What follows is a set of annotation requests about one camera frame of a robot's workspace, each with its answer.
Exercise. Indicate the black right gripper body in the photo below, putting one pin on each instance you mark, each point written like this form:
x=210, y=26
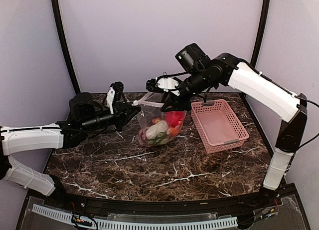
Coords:
x=185, y=104

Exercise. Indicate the white slotted cable duct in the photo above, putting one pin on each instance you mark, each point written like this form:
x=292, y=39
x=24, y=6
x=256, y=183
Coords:
x=122, y=222

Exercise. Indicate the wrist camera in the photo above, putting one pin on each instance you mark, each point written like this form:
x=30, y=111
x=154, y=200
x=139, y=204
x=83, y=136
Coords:
x=163, y=85
x=114, y=94

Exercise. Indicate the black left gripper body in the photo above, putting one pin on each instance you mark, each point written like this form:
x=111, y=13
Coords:
x=92, y=123

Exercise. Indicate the yellow peach toy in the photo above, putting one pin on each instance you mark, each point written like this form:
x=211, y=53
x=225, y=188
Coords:
x=156, y=120

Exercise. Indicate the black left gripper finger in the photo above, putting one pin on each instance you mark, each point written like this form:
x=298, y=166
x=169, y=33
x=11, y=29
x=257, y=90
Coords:
x=125, y=116
x=127, y=104

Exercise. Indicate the right black frame post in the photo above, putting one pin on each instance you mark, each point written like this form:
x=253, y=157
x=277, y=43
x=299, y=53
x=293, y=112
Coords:
x=260, y=32

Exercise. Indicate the wrinkled white radish toy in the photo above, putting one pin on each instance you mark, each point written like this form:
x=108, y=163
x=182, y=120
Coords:
x=154, y=130

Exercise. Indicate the black front rail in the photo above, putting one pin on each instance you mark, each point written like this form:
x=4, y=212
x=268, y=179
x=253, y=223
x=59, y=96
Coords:
x=102, y=207

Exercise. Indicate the pink plastic basket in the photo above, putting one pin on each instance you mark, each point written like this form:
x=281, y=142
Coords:
x=218, y=126

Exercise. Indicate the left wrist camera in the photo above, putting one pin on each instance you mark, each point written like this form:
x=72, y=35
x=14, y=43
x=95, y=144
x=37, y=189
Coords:
x=114, y=94

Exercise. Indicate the clear zip top bag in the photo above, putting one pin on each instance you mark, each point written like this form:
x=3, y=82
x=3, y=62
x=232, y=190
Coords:
x=151, y=108

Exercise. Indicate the red tomato toy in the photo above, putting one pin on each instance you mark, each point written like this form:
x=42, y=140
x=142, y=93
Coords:
x=175, y=118

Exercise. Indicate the red round fruit toy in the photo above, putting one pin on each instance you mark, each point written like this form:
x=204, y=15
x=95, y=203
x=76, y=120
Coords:
x=142, y=137

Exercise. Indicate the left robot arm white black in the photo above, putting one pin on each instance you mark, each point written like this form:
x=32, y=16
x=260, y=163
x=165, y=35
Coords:
x=16, y=140

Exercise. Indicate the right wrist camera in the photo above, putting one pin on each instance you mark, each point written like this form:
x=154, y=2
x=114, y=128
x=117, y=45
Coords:
x=163, y=85

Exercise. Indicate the left black frame post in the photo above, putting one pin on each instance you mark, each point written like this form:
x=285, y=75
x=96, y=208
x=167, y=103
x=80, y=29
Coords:
x=64, y=46

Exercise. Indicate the black frame post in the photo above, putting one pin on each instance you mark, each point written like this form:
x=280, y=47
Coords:
x=64, y=46
x=260, y=32

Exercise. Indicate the orange fruit toy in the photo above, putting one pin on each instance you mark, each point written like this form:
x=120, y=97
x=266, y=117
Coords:
x=174, y=131

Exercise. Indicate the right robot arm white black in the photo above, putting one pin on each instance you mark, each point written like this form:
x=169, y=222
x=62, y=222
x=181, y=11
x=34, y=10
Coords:
x=229, y=70

